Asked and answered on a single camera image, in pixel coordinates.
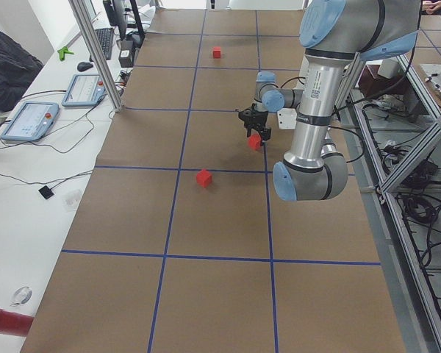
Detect teach pendant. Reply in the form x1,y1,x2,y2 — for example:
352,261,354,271
0,101,60,142
62,74,106,108

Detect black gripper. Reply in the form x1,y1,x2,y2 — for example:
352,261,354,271
238,104,271,143

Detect black monitor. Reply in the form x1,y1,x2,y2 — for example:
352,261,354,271
102,0,146,46

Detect near teach pendant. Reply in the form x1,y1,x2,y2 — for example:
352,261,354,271
0,101,60,142

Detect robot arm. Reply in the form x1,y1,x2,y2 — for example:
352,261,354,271
238,0,421,202

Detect red cylinder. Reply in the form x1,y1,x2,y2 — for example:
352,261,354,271
0,308,34,337

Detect green clamp tool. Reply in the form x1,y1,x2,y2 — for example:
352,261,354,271
57,46,74,61

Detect black computer mouse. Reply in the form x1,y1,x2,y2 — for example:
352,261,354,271
76,62,93,72

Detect person in black jacket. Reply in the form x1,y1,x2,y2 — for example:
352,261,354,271
0,31,43,112

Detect aluminium frame post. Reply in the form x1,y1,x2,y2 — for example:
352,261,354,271
68,0,122,113

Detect red block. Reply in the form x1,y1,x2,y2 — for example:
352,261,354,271
196,169,212,188
212,46,222,59

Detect far teach pendant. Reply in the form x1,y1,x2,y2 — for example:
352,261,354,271
62,74,106,108

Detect black keyboard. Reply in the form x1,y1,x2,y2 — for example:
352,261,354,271
95,27,114,60

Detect white pedestal base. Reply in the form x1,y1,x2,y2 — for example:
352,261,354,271
276,108,297,130

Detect small black pad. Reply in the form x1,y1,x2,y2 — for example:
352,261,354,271
38,185,54,200

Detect black power box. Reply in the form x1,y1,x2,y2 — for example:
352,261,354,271
118,40,135,68

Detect aluminium side frame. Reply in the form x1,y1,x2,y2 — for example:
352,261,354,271
347,29,441,353

